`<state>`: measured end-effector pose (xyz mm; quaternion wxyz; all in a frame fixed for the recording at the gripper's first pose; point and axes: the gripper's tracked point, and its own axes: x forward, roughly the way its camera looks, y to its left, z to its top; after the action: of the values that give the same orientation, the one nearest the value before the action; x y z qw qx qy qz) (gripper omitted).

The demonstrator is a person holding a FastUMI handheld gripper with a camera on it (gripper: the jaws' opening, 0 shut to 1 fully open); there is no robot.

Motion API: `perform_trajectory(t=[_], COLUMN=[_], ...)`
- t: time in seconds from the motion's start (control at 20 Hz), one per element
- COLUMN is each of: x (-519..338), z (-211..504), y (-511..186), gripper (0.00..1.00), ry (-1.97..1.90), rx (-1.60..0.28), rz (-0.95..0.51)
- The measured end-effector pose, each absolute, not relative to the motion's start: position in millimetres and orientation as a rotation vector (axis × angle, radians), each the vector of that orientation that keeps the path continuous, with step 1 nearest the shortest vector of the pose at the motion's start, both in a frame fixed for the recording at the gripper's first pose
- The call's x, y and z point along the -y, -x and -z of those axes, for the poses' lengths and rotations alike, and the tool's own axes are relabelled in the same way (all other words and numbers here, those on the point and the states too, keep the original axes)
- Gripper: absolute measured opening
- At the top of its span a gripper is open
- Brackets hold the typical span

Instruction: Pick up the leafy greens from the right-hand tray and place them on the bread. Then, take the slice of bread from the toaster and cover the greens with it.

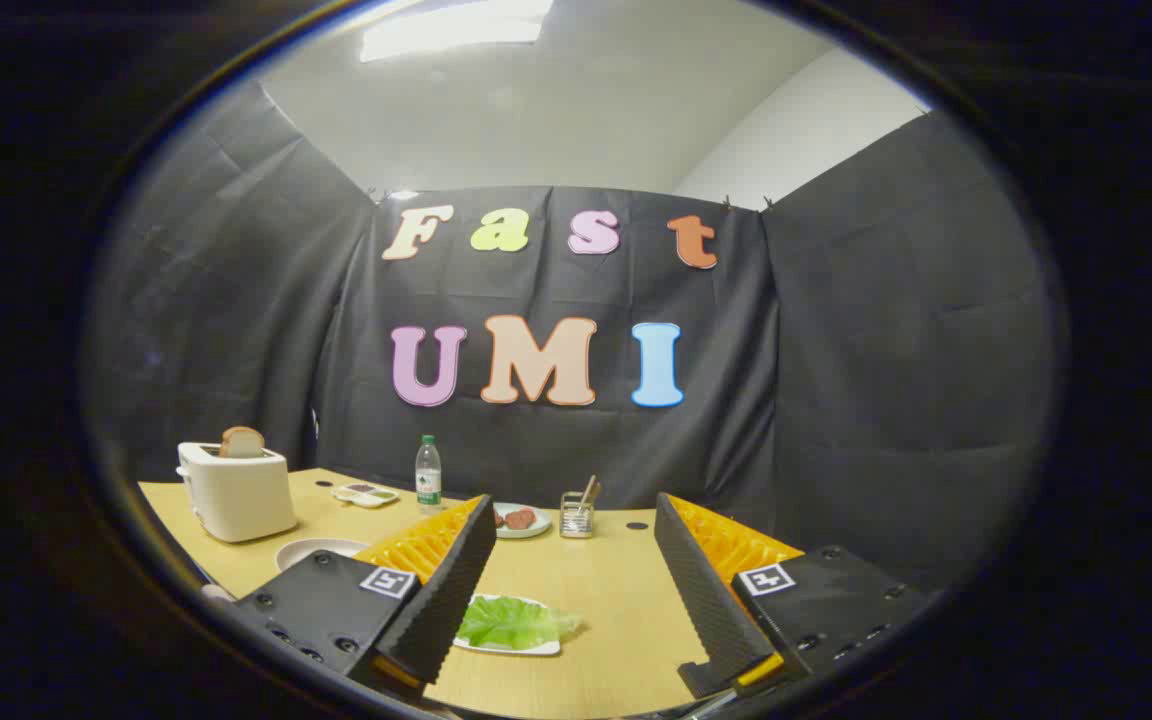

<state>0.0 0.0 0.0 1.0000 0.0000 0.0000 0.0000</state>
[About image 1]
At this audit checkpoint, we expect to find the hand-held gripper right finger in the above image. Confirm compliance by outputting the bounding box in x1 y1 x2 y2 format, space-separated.
653 492 932 701

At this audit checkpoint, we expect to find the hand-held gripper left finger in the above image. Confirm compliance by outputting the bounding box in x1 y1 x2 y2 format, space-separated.
204 493 498 701

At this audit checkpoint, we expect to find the green lettuce leaf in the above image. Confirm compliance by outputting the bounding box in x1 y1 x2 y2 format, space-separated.
456 595 585 651

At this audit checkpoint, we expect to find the pale green round plate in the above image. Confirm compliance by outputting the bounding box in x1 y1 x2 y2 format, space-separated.
492 502 553 540

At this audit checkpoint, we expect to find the white square plate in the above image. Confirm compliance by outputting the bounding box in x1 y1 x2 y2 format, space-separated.
451 593 563 657

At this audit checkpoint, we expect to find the clear plastic water bottle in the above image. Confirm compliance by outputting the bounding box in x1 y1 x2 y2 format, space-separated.
415 434 443 515

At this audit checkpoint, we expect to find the white divided bean dish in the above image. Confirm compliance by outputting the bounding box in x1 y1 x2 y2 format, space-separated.
332 482 400 509

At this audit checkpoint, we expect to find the white round bowl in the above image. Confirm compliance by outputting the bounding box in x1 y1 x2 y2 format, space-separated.
275 538 369 573

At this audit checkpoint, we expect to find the square utensil holder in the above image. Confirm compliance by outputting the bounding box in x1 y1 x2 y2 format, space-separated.
560 491 595 540

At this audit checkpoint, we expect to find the white toaster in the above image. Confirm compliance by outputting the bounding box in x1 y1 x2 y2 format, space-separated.
176 440 299 544

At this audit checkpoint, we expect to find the black backdrop cloth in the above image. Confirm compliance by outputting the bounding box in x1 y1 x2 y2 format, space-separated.
86 80 1067 601

